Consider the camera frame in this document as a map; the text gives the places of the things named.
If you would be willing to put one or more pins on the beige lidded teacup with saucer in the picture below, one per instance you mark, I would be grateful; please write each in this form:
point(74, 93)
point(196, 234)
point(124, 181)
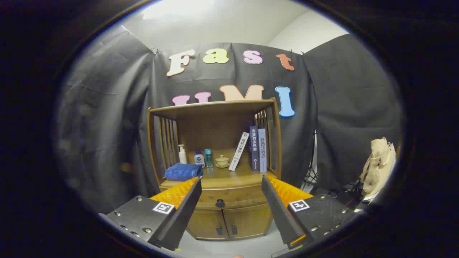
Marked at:
point(222, 161)

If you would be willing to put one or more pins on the wooden cabinet door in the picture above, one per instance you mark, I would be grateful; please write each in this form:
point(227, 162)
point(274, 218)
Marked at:
point(206, 224)
point(251, 222)

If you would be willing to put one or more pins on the white bottle with blue cap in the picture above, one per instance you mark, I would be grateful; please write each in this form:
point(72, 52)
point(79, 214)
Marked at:
point(199, 160)

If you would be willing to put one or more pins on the wooden cabinet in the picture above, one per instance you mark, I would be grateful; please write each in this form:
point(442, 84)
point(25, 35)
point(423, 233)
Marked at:
point(215, 132)

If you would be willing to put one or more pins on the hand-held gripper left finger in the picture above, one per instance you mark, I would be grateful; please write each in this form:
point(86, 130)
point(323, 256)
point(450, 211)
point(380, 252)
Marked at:
point(183, 218)

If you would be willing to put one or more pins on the dark blue book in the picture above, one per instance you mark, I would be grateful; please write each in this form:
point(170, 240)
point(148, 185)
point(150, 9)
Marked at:
point(254, 148)

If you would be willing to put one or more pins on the clear blue bottle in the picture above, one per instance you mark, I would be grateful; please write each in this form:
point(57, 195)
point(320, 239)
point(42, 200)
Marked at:
point(208, 158)

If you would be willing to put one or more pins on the white pump bottle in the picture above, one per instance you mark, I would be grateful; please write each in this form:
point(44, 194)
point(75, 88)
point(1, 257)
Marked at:
point(182, 157)

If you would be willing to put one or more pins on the beige cloth bag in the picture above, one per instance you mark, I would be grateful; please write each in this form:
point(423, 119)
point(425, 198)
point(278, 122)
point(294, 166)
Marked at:
point(378, 165)

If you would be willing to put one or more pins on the wooden countertop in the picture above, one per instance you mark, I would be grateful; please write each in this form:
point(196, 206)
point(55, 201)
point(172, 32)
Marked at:
point(222, 177)

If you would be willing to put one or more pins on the folded blue towel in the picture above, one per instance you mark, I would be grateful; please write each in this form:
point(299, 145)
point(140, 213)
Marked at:
point(183, 172)

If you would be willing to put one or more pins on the black backdrop cloth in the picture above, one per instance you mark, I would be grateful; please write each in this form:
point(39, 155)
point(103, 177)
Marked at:
point(107, 107)

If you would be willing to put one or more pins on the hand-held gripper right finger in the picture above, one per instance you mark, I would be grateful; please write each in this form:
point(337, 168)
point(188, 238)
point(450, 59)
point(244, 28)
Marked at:
point(279, 215)

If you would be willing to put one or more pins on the black light stand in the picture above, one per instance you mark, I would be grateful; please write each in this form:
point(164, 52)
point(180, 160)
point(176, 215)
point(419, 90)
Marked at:
point(310, 177)

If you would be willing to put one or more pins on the pale purple book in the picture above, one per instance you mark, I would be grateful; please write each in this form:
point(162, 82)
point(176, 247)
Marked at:
point(262, 150)

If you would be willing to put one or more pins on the white book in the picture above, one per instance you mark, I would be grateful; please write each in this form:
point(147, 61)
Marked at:
point(238, 152)

